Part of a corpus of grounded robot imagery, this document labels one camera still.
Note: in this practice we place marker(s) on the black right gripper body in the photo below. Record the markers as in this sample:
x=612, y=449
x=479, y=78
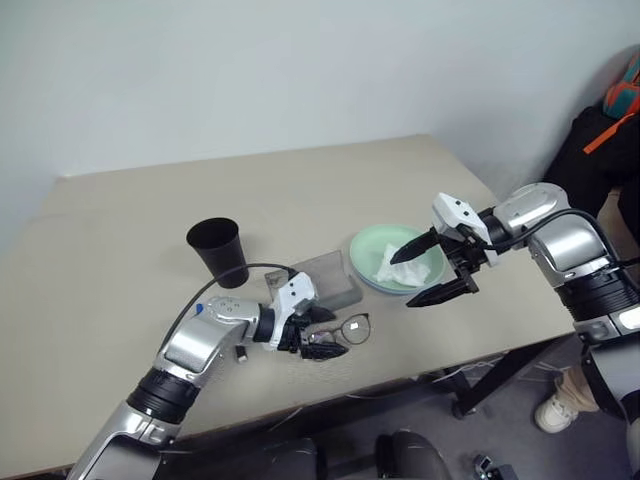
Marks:
x=467, y=257

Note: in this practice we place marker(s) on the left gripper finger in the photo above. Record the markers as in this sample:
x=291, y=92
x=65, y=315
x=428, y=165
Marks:
x=320, y=314
x=325, y=351

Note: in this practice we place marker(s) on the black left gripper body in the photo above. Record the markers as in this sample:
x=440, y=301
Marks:
x=295, y=336

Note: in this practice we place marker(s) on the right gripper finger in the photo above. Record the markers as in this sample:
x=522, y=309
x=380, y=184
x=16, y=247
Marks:
x=415, y=248
x=440, y=293

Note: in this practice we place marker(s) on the black-framed glasses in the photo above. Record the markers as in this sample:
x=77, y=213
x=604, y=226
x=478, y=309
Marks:
x=356, y=330

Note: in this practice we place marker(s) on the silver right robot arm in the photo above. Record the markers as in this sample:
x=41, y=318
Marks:
x=570, y=245

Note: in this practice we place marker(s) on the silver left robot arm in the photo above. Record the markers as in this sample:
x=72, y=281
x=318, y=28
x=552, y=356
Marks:
x=200, y=345

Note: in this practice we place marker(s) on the black plastic cup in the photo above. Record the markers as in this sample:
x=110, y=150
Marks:
x=220, y=255

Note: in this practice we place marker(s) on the crumpled white tissue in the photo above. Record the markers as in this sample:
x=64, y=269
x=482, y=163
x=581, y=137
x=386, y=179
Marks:
x=405, y=272

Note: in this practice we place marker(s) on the light green bowl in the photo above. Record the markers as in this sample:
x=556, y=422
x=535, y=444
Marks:
x=370, y=250

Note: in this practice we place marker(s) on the light blue plate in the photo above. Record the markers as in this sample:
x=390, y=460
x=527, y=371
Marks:
x=380, y=289

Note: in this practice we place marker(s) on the black marker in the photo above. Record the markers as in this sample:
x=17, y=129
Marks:
x=241, y=354

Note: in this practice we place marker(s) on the blue marker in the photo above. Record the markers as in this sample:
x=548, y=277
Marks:
x=199, y=308

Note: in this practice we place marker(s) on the dark rounded shape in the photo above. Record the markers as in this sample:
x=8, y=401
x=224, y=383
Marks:
x=410, y=457

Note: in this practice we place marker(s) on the black bag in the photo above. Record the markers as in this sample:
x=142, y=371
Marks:
x=585, y=165

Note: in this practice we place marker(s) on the white sneaker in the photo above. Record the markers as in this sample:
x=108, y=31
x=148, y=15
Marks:
x=555, y=412

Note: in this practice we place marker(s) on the beige trouser leg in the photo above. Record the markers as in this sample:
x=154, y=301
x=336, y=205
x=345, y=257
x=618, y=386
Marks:
x=577, y=387

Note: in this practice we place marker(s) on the small dark floor device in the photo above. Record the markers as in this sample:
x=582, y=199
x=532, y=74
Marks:
x=492, y=469

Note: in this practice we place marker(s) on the teal and orange backpack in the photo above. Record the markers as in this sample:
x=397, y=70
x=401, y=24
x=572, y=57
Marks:
x=622, y=95

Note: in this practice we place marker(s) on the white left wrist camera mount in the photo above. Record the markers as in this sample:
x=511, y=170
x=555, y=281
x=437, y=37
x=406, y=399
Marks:
x=292, y=295

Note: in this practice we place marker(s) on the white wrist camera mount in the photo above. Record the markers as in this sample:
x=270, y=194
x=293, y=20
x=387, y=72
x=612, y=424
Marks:
x=452, y=212
x=292, y=295

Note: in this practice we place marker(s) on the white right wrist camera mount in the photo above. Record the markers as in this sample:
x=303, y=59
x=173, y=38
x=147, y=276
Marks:
x=452, y=212

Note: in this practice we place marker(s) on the black table leg frame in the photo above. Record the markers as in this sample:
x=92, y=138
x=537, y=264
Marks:
x=495, y=380

